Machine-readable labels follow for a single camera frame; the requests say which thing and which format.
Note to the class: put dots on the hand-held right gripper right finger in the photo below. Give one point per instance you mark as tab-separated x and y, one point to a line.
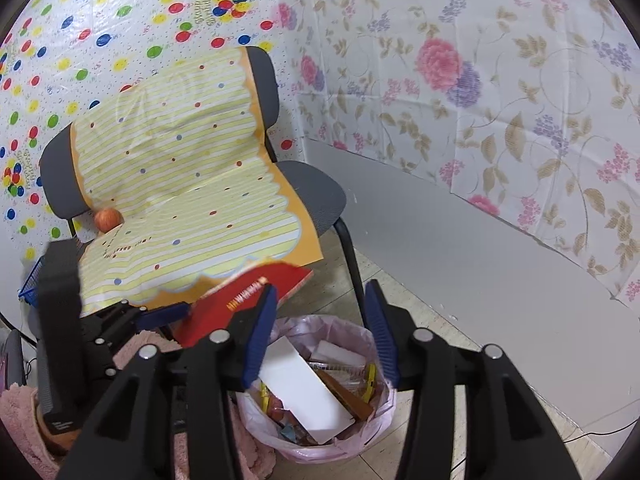
382	337

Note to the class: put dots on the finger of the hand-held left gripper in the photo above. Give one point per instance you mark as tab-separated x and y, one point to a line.
165	314

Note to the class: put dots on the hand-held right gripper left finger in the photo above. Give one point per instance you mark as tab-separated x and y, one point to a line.
257	342

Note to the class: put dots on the red cardboard box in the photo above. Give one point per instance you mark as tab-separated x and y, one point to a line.
225	300

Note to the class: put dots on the pink lined trash bin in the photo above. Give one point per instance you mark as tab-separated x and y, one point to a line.
307	452

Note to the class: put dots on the person's left hand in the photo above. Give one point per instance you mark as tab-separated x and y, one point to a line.
57	440

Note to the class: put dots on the small white foam block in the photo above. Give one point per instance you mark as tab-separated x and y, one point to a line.
340	352

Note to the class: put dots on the brown wrapper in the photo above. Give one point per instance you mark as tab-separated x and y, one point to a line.
347	397

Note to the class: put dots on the pink fleece clothing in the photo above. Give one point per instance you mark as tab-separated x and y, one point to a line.
250	452

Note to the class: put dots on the red apple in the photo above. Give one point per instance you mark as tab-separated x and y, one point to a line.
107	219

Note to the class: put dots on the yellow striped dotted sheet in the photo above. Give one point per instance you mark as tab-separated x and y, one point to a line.
190	160

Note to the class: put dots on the grey chair with black legs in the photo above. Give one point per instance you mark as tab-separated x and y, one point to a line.
310	195

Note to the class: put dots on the floral wall sheet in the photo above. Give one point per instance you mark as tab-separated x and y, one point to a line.
450	60

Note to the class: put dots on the polka dot wall sheet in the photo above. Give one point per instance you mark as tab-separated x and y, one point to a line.
100	10

